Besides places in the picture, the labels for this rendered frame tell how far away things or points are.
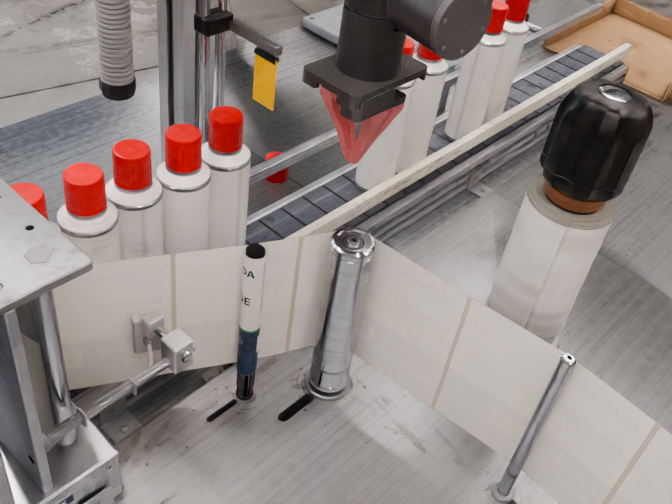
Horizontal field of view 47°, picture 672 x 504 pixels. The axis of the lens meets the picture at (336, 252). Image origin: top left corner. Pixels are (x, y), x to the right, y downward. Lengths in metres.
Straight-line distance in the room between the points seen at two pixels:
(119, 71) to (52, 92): 2.18
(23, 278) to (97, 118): 0.75
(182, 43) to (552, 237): 0.43
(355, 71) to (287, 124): 0.56
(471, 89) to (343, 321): 0.52
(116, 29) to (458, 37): 0.31
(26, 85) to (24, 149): 1.84
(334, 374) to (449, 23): 0.34
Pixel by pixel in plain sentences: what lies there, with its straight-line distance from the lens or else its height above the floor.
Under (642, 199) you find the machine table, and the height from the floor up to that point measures 0.83.
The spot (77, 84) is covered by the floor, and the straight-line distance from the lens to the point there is 2.98.
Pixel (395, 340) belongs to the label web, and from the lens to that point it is 0.70.
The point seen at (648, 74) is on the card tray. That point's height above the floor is 0.83.
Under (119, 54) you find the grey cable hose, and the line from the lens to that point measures 0.76.
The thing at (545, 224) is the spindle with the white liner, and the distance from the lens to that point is 0.74.
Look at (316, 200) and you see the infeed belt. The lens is 0.98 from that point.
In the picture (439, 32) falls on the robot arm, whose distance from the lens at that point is 0.58.
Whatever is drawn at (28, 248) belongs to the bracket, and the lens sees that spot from 0.51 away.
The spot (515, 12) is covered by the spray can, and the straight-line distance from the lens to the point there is 1.13.
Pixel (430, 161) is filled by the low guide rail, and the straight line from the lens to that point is 1.03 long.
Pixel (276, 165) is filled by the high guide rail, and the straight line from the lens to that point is 0.90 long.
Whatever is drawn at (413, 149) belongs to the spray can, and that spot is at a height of 0.93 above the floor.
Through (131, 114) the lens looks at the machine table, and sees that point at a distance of 1.22.
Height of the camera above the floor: 1.47
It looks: 41 degrees down
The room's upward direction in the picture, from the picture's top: 10 degrees clockwise
